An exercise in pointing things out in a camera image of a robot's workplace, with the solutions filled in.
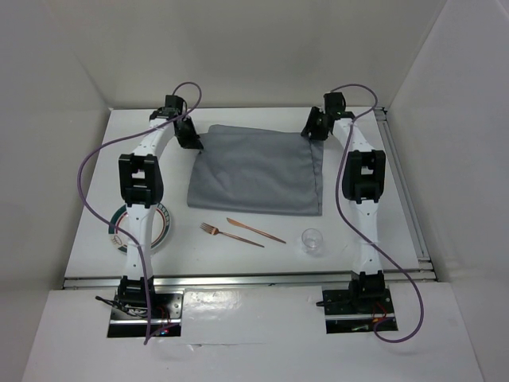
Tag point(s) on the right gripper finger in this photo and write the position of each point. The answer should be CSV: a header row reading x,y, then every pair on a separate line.
x,y
314,115
320,130

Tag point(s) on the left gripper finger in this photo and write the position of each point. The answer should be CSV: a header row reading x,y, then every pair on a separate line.
x,y
192,130
188,141

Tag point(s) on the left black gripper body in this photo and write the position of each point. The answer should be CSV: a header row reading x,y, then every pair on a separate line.
x,y
183,127

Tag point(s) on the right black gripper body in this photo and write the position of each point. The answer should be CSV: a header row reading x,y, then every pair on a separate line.
x,y
325,112

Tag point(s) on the grey cloth placemat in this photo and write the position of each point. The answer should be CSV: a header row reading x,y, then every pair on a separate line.
x,y
257,171

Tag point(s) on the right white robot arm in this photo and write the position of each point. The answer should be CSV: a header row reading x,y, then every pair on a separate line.
x,y
361,183

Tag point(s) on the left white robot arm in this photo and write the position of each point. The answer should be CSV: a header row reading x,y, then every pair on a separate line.
x,y
142,190

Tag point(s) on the white plate green red rim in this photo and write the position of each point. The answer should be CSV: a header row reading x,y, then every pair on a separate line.
x,y
162,223

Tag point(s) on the copper fork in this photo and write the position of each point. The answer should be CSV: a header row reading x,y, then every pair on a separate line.
x,y
214,231

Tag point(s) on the copper knife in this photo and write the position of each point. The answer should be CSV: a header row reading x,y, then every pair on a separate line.
x,y
255,230

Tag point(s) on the clear glass cup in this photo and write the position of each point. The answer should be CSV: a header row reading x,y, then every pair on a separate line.
x,y
311,241

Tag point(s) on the aluminium front rail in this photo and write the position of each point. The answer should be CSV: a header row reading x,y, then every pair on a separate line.
x,y
221,281

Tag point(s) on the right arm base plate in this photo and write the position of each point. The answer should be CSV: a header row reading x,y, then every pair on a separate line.
x,y
344,314

